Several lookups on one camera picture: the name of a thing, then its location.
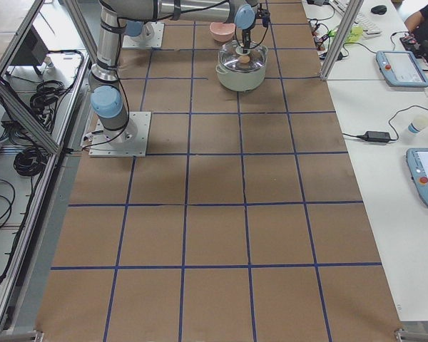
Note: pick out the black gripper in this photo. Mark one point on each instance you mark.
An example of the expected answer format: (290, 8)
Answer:
(245, 36)

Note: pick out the brown egg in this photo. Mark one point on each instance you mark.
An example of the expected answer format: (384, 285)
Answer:
(243, 59)

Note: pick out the glass pot lid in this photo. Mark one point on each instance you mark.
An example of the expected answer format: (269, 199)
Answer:
(234, 58)

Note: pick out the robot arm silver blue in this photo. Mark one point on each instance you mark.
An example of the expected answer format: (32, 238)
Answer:
(178, 81)
(139, 28)

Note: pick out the pale green steel pot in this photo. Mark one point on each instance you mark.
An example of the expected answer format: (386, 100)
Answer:
(240, 82)

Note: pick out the pink bowl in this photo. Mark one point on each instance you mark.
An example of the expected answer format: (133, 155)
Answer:
(221, 32)

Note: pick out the green drink bottle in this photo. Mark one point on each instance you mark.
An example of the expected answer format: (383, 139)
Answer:
(355, 34)

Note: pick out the white keyboard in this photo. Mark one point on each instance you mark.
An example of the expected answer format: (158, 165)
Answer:
(370, 29)

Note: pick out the black computer mouse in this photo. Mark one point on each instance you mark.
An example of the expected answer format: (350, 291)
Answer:
(379, 9)

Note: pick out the black power adapter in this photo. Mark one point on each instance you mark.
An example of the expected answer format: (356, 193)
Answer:
(375, 136)

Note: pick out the far blue teach pendant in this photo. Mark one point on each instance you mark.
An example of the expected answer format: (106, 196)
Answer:
(401, 69)

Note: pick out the blue teach pendant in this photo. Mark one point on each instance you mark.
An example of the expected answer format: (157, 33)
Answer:
(417, 161)
(401, 69)

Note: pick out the paper cup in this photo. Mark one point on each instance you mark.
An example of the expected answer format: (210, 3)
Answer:
(418, 124)

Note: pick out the near blue teach pendant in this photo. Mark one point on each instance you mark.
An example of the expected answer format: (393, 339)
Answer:
(417, 161)

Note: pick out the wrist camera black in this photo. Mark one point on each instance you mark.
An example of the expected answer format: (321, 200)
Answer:
(264, 15)

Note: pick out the usb hub with cables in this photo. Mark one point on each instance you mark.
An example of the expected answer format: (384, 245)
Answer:
(321, 35)

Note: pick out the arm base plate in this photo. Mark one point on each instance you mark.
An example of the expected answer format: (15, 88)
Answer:
(133, 140)
(155, 42)

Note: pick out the aluminium frame post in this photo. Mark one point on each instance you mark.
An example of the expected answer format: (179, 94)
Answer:
(343, 31)

